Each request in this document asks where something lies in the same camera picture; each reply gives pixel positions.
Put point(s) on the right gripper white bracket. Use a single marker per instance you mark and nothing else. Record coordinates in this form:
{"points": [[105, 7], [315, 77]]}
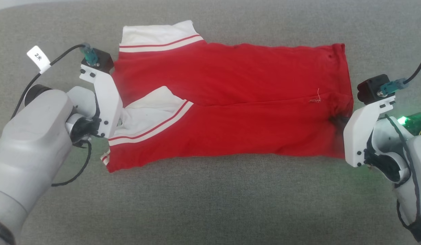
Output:
{"points": [[358, 136]]}

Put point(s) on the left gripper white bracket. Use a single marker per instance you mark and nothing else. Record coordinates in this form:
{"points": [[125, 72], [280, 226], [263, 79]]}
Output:
{"points": [[108, 102]]}

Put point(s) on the red and white sports shorts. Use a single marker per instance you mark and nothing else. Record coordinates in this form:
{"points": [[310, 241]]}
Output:
{"points": [[231, 102]]}

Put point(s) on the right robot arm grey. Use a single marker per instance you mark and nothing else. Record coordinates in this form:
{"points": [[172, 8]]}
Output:
{"points": [[418, 156]]}

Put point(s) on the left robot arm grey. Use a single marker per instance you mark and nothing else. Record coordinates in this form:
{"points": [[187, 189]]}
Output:
{"points": [[30, 143]]}

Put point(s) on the grey fabric sofa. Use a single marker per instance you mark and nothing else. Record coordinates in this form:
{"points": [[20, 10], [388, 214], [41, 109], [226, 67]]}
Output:
{"points": [[210, 204]]}

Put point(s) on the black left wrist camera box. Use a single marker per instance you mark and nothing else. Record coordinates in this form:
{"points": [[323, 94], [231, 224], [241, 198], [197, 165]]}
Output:
{"points": [[103, 61]]}

